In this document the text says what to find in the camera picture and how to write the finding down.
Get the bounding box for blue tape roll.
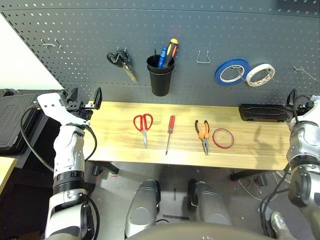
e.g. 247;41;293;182
214;58;251;87

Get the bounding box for red handled screwdriver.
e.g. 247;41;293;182
164;115;176;156

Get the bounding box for grey robot torso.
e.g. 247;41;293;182
124;222;276;240

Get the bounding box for silver robot left leg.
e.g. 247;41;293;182
124;178;161;238

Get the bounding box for black handled scissors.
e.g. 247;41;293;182
106;47;139;85

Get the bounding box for black plastic cup holder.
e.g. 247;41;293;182
146;54;175;97

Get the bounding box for silver robot right leg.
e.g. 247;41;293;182
187;178;232;226

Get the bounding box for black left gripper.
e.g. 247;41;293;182
65;86;103;121

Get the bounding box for white tape roll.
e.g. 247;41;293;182
245;63;276;88

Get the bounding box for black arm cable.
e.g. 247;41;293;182
20;103;98;173
259;164;292;237

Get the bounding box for thin red tape roll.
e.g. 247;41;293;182
211;128;235;150

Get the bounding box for black plastic tool case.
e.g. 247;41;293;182
238;103;292;123

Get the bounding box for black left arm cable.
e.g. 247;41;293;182
20;103;98;173

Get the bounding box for silver robot leg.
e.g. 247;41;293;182
124;178;161;238
187;178;232;226

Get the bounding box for red handled scissors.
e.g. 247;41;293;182
133;113;154;150

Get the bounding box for blue handled screwdriver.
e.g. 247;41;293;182
157;46;169;69

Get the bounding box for long dark floor tape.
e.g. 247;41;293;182
162;214;190;221

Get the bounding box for wire pliers holder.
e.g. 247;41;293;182
196;49;211;64

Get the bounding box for white floor cable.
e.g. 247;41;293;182
234;169;288;201

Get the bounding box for orange black needle-nose pliers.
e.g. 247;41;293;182
194;119;210;157

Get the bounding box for metal double peg hook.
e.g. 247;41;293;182
41;37;62;50

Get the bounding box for orange black screwdriver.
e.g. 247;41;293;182
162;38;179;68

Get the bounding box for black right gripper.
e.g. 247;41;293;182
286;88;313;116

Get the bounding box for black table leg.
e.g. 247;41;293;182
86;161;120;176
229;169;270;187

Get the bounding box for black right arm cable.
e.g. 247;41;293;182
259;164;292;237

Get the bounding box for large black ribbed case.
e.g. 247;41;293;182
0;88;67;156

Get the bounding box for grey white sneaker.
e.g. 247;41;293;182
271;211;296;240

